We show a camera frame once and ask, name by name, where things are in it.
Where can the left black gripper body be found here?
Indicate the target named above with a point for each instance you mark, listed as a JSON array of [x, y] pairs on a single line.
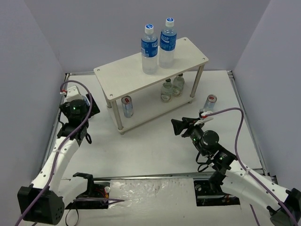
[[93, 109]]

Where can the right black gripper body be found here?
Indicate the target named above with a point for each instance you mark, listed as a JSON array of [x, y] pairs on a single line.
[[188, 127]]

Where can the silver energy drink can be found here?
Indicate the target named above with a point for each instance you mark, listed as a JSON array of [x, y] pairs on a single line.
[[210, 103], [127, 106]]

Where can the clear green-cap Chang bottle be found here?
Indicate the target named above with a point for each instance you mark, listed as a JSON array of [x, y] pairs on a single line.
[[178, 85]]

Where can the Pocari Sweat bottle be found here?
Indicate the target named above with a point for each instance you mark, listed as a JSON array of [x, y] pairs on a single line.
[[167, 44], [86, 100], [149, 50]]

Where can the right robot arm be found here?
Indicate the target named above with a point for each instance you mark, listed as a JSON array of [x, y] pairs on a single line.
[[281, 205]]

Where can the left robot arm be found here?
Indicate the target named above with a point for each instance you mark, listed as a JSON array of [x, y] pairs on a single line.
[[40, 202]]

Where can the white two-tier wooden shelf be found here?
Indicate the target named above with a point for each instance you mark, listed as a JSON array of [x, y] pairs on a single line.
[[125, 77]]

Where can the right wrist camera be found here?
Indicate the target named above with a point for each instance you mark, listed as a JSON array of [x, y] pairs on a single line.
[[204, 116]]

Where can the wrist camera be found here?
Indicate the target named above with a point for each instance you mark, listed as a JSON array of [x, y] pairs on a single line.
[[73, 93], [204, 116]]

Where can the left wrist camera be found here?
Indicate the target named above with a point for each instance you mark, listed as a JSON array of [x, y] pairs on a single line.
[[73, 93]]

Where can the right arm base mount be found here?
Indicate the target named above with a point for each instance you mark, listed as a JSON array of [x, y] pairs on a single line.
[[208, 192]]

